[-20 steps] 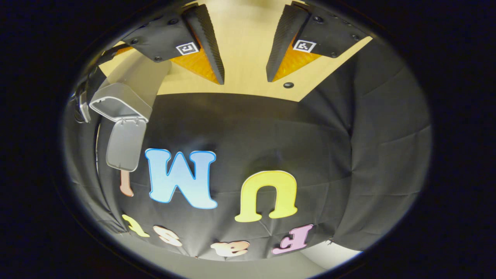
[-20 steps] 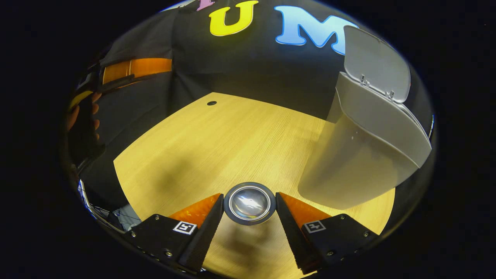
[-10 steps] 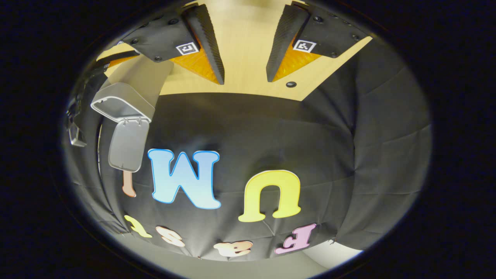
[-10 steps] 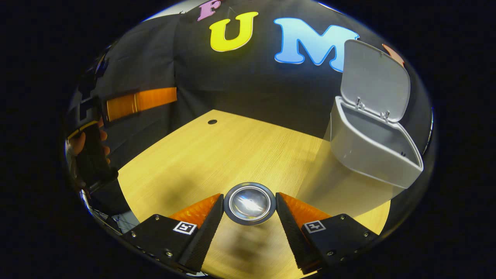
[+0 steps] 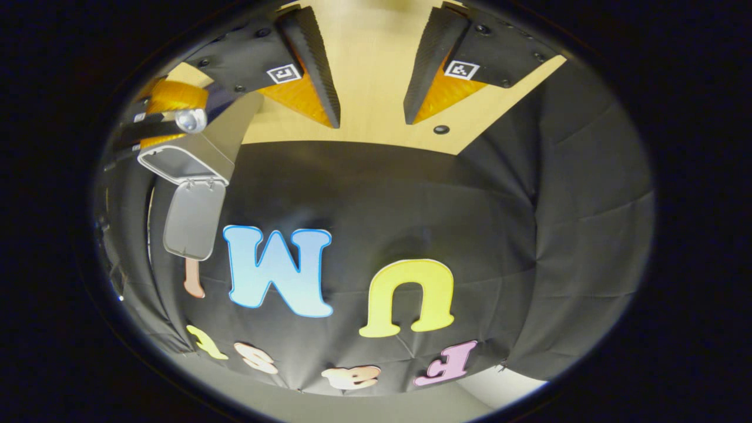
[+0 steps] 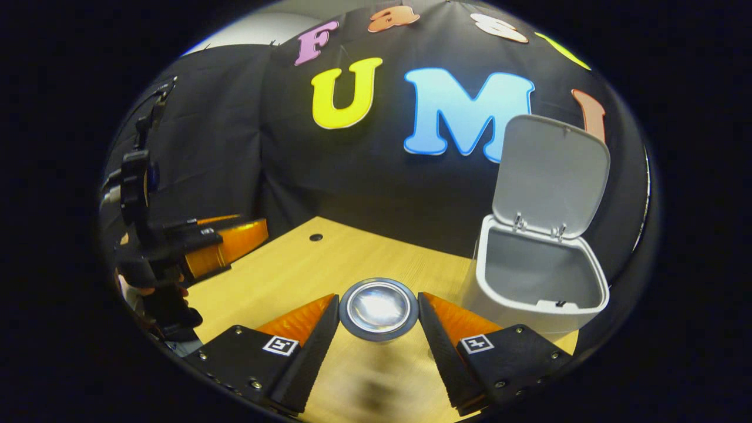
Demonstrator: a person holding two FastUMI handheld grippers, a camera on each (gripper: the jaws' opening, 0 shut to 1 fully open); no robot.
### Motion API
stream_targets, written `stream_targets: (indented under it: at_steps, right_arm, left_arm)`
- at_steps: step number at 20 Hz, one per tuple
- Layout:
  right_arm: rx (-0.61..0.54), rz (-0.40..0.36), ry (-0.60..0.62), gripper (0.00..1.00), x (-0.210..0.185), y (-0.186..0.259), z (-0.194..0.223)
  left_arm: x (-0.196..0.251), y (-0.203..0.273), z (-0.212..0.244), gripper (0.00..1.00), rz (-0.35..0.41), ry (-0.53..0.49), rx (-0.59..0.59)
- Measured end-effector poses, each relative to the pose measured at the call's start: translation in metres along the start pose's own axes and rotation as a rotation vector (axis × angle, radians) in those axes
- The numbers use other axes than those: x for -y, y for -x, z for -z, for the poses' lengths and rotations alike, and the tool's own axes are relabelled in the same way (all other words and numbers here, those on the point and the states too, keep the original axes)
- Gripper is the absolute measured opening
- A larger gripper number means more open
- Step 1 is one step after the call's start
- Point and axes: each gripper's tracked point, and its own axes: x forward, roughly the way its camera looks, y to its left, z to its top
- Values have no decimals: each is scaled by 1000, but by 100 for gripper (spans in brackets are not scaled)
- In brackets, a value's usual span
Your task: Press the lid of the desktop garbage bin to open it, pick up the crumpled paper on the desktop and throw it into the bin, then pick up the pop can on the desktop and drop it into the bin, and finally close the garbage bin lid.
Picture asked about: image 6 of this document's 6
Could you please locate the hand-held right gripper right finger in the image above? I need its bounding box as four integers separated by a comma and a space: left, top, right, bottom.
418, 292, 573, 415

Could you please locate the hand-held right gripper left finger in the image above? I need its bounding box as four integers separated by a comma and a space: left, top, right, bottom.
200, 294, 340, 415

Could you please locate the silver pop can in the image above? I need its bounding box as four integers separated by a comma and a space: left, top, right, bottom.
339, 277, 419, 343

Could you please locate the white desktop garbage bin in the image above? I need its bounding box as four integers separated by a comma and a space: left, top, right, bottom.
461, 115, 612, 341

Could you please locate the wooden desktop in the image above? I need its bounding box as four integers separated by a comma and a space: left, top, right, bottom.
185, 216, 579, 423

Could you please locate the black backdrop cloth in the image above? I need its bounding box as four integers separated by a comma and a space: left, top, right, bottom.
100, 0, 653, 306

